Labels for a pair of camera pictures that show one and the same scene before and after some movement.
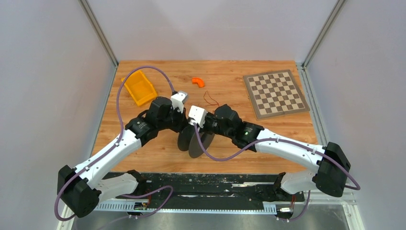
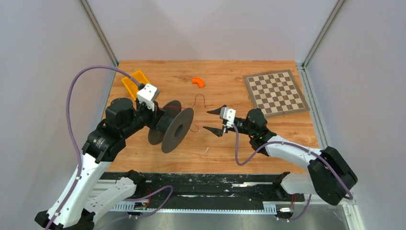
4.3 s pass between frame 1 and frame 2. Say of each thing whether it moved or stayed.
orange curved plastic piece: stayed
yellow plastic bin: stayed
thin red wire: moved
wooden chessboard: stayed
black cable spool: moved
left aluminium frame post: stayed
